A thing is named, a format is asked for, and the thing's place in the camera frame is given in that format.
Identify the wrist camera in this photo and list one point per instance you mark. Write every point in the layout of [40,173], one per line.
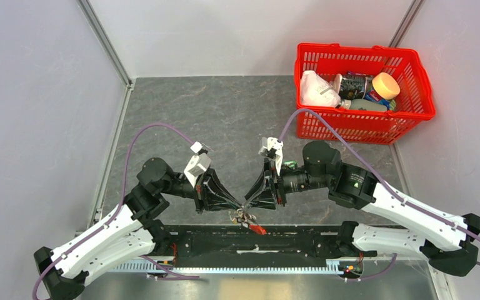
[272,148]
[196,167]

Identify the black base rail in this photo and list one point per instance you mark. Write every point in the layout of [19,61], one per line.
[233,246]

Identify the grey slotted cable duct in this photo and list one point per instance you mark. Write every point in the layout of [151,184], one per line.
[330,267]

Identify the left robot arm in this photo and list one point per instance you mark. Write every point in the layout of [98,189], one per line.
[132,229]

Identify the grey green bottle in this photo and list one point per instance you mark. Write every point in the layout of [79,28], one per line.
[363,105]

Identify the dark can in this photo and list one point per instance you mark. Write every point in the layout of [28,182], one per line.
[352,85]

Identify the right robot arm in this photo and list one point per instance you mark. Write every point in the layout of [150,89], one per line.
[444,240]

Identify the white plastic bag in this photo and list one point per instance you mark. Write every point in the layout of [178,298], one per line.
[316,91]

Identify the red plastic basket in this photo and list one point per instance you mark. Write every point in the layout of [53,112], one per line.
[414,104]

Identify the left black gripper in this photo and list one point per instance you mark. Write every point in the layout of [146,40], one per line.
[210,194]

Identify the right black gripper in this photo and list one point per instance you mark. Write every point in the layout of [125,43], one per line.
[277,184]

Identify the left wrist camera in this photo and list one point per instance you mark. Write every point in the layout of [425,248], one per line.
[196,167]

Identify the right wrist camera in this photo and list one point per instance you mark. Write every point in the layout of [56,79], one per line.
[272,148]

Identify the red black keyring holder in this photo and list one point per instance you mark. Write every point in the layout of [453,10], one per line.
[246,220]

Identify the jar with beige lid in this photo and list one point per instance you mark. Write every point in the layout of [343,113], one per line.
[382,88]

